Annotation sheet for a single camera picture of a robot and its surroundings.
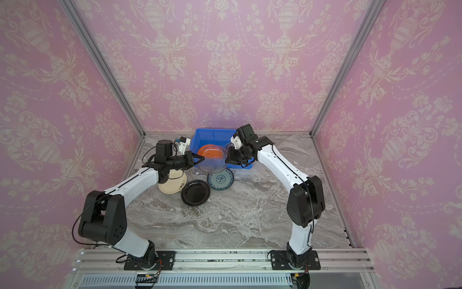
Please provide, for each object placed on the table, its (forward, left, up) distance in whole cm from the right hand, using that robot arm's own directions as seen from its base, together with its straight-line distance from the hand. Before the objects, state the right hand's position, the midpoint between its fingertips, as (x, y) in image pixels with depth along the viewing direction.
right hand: (226, 160), depth 83 cm
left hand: (+2, +10, -1) cm, 10 cm away
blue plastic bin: (+32, +17, -17) cm, 40 cm away
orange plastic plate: (+6, +7, -1) cm, 9 cm away
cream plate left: (-9, +21, -1) cm, 23 cm away
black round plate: (-6, +17, -18) cm, 26 cm away
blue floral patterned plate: (0, +4, -19) cm, 19 cm away
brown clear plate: (-1, +6, -2) cm, 6 cm away
